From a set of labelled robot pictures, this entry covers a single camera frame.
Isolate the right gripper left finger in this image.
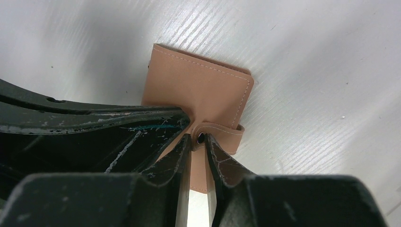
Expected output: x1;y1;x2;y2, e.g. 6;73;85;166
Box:
0;134;192;227

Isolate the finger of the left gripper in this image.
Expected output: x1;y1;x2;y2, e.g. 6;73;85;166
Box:
0;80;190;200

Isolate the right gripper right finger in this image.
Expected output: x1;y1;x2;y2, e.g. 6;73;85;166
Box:
205;134;386;227

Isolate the tan leather card holder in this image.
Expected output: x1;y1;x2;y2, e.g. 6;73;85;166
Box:
141;44;254;193

